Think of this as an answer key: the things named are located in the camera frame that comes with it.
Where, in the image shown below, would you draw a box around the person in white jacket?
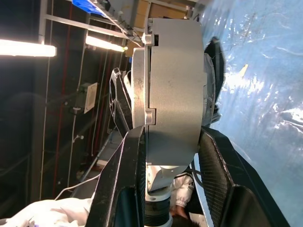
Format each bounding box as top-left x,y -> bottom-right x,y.
169,174 -> 198,227

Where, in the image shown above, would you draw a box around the white wall box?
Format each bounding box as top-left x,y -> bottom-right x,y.
84,82 -> 98,114

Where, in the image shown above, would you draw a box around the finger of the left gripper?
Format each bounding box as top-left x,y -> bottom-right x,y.
108,67 -> 133,138
204,35 -> 226,125

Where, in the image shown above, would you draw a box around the silver spoked motor end cap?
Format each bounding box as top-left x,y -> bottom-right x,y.
131,33 -> 158,132

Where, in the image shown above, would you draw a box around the silver motor housing copper windings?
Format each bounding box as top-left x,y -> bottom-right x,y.
144,17 -> 206,166

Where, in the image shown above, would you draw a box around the fluorescent tube light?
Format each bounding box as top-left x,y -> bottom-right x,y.
0,39 -> 57,57
85,35 -> 128,52

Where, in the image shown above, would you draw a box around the blue plastic bin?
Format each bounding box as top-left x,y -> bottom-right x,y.
72,0 -> 109,18

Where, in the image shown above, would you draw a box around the blue plastic table sheet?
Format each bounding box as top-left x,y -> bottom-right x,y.
196,0 -> 303,227

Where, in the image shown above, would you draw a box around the white cloth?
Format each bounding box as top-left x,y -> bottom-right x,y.
0,197 -> 97,227

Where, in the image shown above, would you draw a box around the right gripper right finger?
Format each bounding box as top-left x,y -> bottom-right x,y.
198,126 -> 291,227

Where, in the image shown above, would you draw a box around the grey metal frame beam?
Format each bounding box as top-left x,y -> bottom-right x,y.
39,0 -> 128,40

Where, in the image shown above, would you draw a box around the brown cardboard box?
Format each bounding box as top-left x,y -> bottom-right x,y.
132,0 -> 190,19

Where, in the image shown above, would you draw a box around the grey finned rotor disc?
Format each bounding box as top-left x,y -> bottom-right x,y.
203,53 -> 216,125

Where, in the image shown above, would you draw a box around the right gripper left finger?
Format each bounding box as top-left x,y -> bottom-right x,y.
85,125 -> 147,227

